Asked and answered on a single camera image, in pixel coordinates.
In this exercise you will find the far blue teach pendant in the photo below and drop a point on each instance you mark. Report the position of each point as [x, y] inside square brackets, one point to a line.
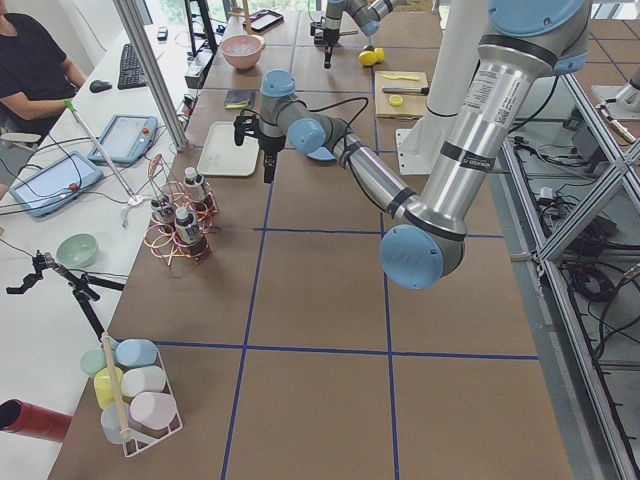
[127, 137]

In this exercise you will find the half lemon slice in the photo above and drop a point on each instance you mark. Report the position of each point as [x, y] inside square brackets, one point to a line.
[395, 100]

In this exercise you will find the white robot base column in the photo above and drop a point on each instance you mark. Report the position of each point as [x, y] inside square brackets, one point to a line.
[419, 147]

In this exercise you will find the white stick green tip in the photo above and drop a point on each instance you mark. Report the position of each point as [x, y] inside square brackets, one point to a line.
[133, 198]

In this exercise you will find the bottle with white cap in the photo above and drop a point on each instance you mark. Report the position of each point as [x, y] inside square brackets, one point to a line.
[194, 185]

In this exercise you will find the wooden basket handle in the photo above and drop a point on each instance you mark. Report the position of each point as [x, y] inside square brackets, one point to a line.
[125, 431]

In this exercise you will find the white cup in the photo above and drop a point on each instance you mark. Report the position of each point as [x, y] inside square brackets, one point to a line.
[143, 379]

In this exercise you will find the pale green cup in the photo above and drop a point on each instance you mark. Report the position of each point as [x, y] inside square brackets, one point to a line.
[93, 361]

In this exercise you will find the wooden cutting board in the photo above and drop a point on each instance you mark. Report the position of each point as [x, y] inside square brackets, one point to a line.
[414, 106]

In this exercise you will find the black computer mouse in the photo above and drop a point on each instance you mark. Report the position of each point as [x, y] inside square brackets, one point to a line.
[98, 86]

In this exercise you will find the pink bowl with ice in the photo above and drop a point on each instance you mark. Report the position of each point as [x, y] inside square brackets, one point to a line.
[242, 51]

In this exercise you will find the black handled knife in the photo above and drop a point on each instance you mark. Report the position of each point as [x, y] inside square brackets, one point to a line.
[420, 91]

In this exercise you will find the copper wire bottle rack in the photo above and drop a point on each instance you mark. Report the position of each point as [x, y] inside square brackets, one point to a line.
[163, 240]

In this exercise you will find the near blue teach pendant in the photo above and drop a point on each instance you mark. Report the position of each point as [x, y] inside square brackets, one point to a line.
[56, 185]

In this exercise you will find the blue teach pendant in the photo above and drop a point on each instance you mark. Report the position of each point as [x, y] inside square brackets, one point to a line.
[56, 185]
[127, 137]

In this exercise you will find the aluminium frame post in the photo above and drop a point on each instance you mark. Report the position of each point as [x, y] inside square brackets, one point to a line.
[132, 22]

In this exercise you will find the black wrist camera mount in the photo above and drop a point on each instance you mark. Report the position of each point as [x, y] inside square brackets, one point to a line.
[245, 125]

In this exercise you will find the black keyboard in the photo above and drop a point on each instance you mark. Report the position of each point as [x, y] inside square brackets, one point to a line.
[131, 73]

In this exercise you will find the pink cup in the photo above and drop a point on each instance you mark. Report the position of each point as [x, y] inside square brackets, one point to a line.
[154, 410]

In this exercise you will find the person in black shirt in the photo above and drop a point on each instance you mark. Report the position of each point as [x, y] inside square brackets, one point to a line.
[37, 76]

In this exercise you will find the dark sponge with yellow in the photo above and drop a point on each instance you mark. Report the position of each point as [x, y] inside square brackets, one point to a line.
[238, 99]

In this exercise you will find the pale blue grey cup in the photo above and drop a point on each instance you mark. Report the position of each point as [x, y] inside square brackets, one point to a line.
[110, 423]

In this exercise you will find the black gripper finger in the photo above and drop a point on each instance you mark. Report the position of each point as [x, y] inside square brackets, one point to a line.
[269, 166]
[328, 52]

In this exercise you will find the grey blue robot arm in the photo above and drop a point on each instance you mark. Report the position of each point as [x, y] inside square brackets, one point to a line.
[522, 41]
[366, 16]

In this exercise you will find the cream rectangular tray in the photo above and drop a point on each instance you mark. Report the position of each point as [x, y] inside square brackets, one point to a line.
[221, 157]

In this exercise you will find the green bowl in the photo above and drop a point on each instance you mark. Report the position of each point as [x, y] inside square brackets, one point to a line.
[78, 251]

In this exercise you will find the yellow lemon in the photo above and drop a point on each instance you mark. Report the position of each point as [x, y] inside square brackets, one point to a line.
[379, 54]
[368, 58]

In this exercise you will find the red cylinder tube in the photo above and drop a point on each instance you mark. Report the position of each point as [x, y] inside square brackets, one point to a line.
[26, 419]

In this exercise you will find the yellow cup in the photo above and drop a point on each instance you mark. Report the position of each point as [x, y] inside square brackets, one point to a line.
[103, 388]

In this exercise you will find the white wire cup basket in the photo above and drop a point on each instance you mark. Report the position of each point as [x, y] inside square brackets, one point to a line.
[143, 438]

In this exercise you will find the purple rimmed tray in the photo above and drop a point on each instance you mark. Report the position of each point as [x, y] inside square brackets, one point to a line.
[264, 19]

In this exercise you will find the black phone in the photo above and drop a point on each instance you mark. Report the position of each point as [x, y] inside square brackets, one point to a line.
[162, 34]

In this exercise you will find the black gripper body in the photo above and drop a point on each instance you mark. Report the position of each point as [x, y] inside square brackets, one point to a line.
[328, 37]
[271, 143]

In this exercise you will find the light blue cup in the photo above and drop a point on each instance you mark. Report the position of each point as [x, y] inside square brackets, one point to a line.
[135, 353]

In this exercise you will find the yellow plastic knife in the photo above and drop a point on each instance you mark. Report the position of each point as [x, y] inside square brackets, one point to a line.
[401, 77]

